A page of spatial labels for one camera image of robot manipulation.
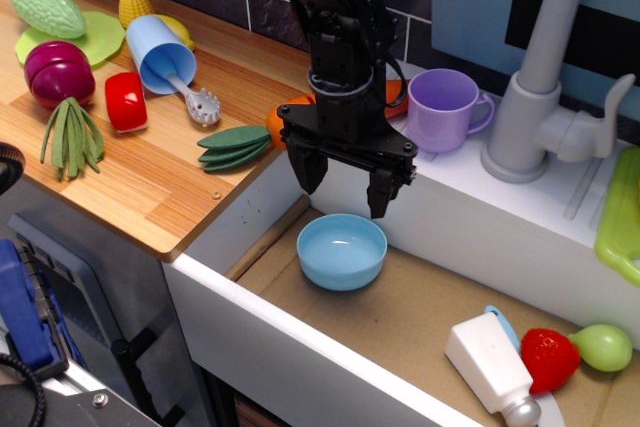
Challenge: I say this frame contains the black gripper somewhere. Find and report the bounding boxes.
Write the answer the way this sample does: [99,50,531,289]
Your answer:
[276,78,417,219]

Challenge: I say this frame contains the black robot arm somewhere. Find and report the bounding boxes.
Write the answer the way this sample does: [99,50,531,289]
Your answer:
[277,0,418,219]

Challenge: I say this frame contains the light blue plastic bowl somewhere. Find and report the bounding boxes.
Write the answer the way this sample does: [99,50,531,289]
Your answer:
[296,214,388,292]

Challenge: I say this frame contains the orange toy carrot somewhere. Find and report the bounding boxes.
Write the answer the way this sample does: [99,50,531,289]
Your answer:
[265,78,412,151]

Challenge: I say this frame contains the purple plastic mug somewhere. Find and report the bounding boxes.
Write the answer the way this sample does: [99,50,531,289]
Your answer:
[407,68,496,154]

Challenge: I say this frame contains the green felt carrot leaves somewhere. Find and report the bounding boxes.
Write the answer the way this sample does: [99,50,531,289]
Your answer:
[197,126,271,172]

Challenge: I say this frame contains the white toy sink basin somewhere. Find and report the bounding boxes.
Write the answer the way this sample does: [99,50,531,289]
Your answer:
[164,133,639,426]

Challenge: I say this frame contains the white pasta spoon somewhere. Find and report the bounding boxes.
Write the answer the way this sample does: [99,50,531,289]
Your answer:
[165,74,221,126]

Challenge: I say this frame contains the grey toy faucet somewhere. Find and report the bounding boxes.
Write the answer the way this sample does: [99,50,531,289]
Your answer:
[481,0,636,183]

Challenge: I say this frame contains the light blue plastic lid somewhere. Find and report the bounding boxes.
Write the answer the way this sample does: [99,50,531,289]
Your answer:
[484,305,521,353]

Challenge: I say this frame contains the white toy bottle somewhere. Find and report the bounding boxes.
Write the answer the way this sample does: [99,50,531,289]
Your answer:
[445,312,542,426]

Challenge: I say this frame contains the yellow toy lemon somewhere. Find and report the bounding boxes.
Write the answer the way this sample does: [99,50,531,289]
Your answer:
[156,14,196,51]

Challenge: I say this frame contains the light blue plastic cup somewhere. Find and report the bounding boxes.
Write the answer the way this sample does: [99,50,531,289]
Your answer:
[126,15,197,95]

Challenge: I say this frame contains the red toy pepper piece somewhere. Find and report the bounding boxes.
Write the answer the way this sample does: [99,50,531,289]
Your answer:
[105,72,148,133]

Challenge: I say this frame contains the green felt onion stalks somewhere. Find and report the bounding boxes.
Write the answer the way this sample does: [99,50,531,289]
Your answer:
[40,97,105,181]

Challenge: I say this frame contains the yellow toy corn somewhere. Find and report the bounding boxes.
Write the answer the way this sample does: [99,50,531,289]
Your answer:
[119,0,155,29]

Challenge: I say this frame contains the red toy strawberry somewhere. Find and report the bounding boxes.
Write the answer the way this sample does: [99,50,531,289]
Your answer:
[520,328,581,395]

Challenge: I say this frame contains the green plastic cutting board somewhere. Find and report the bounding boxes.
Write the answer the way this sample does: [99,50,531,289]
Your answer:
[594,147,639,287]

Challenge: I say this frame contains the light green plastic plate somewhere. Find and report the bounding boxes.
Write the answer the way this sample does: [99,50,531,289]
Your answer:
[15,11,125,67]

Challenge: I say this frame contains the green toy pear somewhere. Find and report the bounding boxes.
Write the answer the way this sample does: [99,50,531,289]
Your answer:
[569,324,633,372]

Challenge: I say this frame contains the purple toy onion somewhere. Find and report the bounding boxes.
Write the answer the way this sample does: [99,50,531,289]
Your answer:
[24,40,96,111]

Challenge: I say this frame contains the white plate edge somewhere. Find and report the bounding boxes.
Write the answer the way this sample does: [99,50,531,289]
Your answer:
[534,393,566,427]

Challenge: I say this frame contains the green toy bitter gourd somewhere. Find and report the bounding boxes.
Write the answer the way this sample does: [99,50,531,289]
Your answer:
[11,0,87,39]

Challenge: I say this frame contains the blue clamp tool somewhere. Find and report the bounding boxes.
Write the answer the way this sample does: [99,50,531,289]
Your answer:
[1,239,87,380]

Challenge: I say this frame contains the black cable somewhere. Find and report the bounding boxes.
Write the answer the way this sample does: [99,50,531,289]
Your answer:
[0,352,47,427]

